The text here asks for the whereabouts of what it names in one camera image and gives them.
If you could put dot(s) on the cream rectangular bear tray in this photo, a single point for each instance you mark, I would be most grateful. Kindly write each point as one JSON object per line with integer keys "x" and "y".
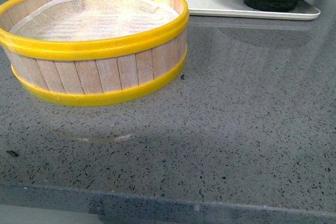
{"x": 236, "y": 8}

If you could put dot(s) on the yellow rimmed wooden steamer basket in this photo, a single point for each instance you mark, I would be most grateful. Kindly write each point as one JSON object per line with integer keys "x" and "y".
{"x": 96, "y": 72}

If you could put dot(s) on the white mesh steamer liner cloth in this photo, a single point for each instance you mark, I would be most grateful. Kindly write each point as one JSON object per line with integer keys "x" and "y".
{"x": 85, "y": 20}

